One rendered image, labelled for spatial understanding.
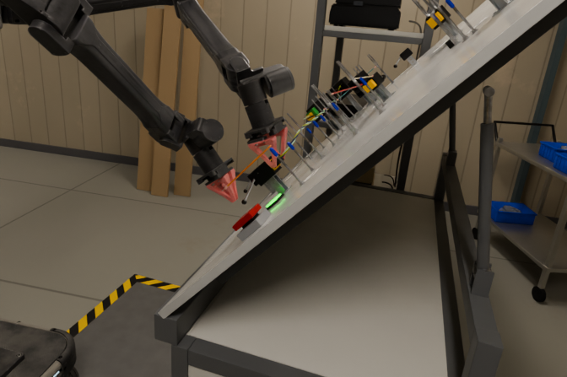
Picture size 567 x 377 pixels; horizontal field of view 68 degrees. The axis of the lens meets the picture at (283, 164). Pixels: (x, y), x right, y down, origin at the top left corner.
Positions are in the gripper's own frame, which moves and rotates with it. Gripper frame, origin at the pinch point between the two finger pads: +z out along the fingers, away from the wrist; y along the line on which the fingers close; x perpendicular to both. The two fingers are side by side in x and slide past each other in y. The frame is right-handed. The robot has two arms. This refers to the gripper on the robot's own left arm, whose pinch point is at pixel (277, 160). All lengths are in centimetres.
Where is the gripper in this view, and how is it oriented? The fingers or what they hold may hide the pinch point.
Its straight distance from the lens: 100.5
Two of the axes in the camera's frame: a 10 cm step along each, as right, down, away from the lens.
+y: 3.5, -3.5, 8.7
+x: -8.7, 2.1, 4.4
